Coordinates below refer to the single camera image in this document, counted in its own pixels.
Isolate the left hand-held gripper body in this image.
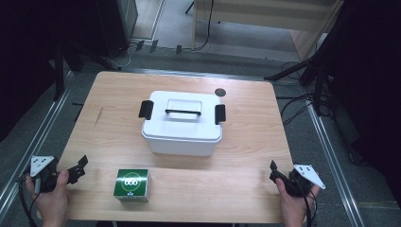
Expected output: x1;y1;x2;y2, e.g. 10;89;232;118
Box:
29;155;61;194

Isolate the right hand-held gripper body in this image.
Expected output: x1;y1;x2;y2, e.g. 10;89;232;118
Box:
285;164;326;199

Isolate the green cardboard box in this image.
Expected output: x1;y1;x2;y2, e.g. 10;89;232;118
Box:
113;168;151;203

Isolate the white plastic storage box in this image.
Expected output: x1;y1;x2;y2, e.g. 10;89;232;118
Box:
141;131;222;157

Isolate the white lid with black clips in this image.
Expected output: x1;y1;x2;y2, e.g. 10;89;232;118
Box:
137;90;227;142

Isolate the person's right hand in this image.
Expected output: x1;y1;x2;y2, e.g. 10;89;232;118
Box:
275;182;322;227

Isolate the person's left hand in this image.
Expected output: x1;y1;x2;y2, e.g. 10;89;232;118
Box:
25;169;70;227

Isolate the black metal stand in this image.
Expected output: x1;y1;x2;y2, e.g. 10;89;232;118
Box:
264;53;336;116

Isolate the black tripod leg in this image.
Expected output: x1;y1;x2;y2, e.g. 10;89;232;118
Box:
65;41;123;71

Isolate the black cabinet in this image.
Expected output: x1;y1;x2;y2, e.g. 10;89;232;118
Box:
94;0;140;59

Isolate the light wooden cabinet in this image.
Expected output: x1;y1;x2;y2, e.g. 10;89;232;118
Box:
191;0;344;61

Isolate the right hand-held gripper cable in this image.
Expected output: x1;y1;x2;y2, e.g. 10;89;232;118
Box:
296;179;319;227

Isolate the hand-held gripper cable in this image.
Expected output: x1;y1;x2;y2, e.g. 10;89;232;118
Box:
16;178;42;227
296;179;319;227

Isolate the left hand-held gripper cable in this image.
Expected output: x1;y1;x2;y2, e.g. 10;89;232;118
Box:
16;178;42;227

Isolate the metal floor rail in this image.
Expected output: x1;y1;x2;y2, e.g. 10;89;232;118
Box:
0;71;76;218
305;103;367;227

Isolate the bundle of black floor cables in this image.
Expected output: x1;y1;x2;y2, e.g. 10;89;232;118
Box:
277;61;332;126

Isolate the black upright stand post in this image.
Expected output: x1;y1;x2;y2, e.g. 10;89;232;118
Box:
53;41;66;102

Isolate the white floor cable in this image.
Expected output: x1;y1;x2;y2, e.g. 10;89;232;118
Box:
108;43;137;69

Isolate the black hanging cable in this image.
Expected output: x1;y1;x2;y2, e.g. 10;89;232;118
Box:
192;0;216;52

